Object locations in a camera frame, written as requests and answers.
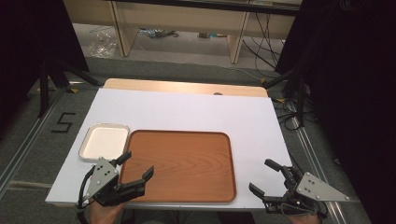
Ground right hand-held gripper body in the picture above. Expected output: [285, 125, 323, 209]
[263, 165, 350, 217]

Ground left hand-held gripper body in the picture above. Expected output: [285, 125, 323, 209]
[84, 157, 147, 207]

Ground person's left hand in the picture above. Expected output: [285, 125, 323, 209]
[88, 199, 126, 224]

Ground white square dish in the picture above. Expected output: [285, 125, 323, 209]
[78, 122, 131, 163]

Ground brown wooden tray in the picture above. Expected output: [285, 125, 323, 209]
[119, 129, 237, 203]

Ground black stand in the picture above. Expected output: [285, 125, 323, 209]
[36, 57, 104, 119]
[262, 63, 308, 128]

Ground white table board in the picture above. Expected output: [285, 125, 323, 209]
[45, 87, 293, 210]

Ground light wooden table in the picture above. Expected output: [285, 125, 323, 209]
[103, 77, 269, 98]

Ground black curtain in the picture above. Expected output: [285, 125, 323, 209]
[275, 0, 396, 224]
[0, 0, 90, 141]

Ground clear plastic bag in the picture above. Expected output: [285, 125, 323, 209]
[88, 30, 119, 59]

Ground crumpled clear plastic wrapper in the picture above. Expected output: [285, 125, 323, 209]
[137, 27, 180, 39]

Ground beige wooden desk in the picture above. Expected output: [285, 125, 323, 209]
[63, 0, 303, 65]

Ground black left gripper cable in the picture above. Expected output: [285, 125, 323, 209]
[76, 167, 96, 216]

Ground metal floor rail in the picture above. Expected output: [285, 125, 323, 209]
[284, 101, 347, 224]
[0, 89, 68, 197]

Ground black floor cables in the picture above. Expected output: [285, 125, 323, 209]
[275, 98, 305, 133]

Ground black hanging cables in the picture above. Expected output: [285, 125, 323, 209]
[242, 11, 283, 72]

